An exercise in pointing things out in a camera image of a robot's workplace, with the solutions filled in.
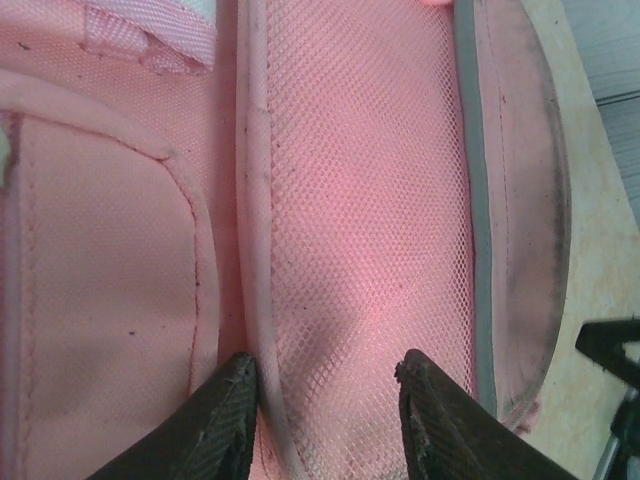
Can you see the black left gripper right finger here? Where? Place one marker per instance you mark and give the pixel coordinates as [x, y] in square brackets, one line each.
[450, 430]

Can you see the pink student backpack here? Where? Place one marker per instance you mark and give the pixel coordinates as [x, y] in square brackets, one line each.
[350, 200]

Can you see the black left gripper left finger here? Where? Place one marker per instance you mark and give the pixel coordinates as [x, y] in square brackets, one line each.
[210, 430]

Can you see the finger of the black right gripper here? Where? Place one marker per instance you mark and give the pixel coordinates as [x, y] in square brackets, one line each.
[612, 345]

